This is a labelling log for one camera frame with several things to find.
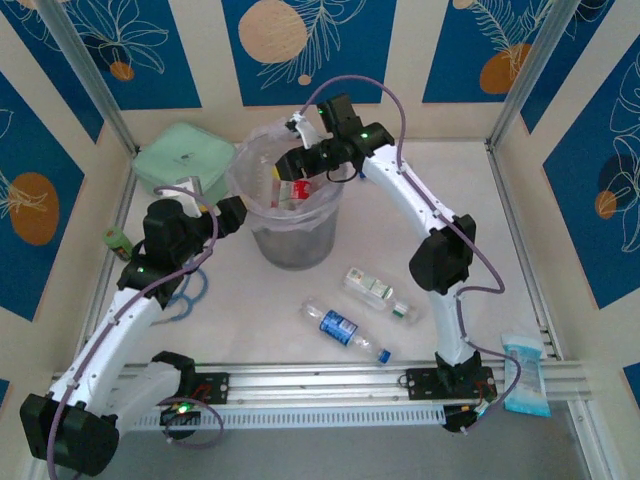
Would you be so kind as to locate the clear bottle blue label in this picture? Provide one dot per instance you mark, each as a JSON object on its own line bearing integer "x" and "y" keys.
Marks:
{"x": 337, "y": 327}

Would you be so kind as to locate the red label cola bottle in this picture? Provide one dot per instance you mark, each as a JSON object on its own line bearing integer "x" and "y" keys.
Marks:
{"x": 301, "y": 191}

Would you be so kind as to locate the aluminium side frame rail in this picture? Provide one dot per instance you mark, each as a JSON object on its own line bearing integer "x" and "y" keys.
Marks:
{"x": 505, "y": 190}
{"x": 120, "y": 210}

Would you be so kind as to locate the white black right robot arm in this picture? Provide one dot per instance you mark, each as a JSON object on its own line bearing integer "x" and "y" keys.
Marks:
{"x": 400, "y": 185}

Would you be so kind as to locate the black connector board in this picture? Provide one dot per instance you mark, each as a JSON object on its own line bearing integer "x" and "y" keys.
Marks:
{"x": 181, "y": 411}
{"x": 465, "y": 417}

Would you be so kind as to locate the aluminium frame post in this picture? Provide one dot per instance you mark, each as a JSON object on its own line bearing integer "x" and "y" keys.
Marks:
{"x": 537, "y": 65}
{"x": 84, "y": 65}

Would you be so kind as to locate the clear bottle green cap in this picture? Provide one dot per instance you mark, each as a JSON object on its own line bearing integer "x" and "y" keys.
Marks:
{"x": 372, "y": 290}

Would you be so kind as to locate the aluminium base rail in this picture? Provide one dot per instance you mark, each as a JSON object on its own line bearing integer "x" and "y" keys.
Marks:
{"x": 320, "y": 385}

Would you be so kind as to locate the mint green zip case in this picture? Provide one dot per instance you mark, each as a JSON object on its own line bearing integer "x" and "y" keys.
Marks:
{"x": 175, "y": 160}

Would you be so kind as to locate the clear plastic trash bin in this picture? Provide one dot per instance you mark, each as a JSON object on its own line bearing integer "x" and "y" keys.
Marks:
{"x": 295, "y": 245}

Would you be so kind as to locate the green cylindrical can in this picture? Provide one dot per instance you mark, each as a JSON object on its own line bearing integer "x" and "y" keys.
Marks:
{"x": 120, "y": 244}

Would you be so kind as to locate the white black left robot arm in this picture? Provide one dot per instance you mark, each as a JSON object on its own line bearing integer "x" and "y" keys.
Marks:
{"x": 100, "y": 350}

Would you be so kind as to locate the clear plastic bin liner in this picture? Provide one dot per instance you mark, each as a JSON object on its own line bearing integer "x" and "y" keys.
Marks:
{"x": 250, "y": 170}

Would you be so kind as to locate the aluminium front frame rail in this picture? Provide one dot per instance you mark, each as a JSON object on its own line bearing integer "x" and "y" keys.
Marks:
{"x": 592, "y": 445}

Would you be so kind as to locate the blue wet wipes packet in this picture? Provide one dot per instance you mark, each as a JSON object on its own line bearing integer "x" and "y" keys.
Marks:
{"x": 530, "y": 380}

